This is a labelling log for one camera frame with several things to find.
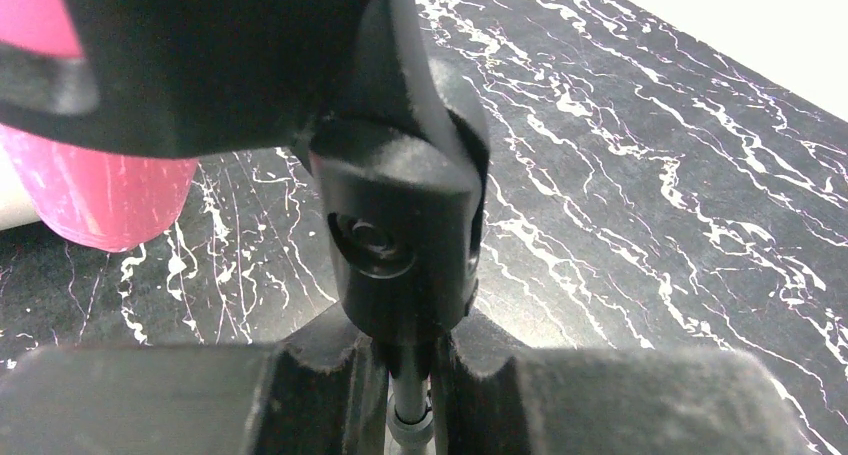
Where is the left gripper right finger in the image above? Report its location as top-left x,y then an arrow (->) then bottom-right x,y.
433,338 -> 806,454

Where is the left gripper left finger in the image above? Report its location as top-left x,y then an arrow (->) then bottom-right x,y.
1,342 -> 387,454

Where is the pink microphone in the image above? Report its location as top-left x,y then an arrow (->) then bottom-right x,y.
1,0 -> 198,252

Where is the black round-base mic stand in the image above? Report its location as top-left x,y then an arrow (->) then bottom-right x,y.
1,0 -> 489,452

